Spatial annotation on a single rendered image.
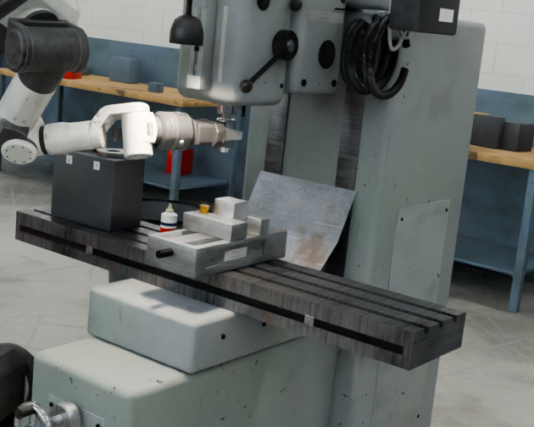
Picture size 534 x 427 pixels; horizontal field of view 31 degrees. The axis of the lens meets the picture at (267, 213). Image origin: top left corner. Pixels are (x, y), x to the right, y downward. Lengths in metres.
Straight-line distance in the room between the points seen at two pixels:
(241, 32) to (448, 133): 0.84
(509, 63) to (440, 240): 3.75
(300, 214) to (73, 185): 0.61
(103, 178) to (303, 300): 0.71
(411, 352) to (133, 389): 0.58
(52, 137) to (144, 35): 6.21
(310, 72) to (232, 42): 0.26
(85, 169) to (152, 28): 5.83
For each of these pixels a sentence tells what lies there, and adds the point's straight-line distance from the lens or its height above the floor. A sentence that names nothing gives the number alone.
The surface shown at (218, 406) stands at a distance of 2.27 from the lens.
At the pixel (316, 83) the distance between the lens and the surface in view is 2.38.
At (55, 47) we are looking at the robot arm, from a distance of 2.01.
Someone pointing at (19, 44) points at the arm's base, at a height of 1.41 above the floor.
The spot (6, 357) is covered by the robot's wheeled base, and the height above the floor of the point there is 0.60.
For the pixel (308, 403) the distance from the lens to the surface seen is 2.59.
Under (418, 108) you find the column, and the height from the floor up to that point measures 1.32.
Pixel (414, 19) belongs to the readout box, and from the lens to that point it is 2.26.
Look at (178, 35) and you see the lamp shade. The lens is 2.05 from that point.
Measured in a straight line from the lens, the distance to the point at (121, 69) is 8.12.
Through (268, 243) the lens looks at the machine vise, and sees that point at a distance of 2.34.
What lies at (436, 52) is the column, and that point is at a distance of 2.65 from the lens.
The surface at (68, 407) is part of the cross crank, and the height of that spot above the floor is 0.66.
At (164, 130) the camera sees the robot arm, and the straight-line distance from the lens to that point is 2.19.
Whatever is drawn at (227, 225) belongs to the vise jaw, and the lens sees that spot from 2.22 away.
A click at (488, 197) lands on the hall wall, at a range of 6.58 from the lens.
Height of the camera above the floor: 1.51
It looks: 11 degrees down
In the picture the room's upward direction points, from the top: 6 degrees clockwise
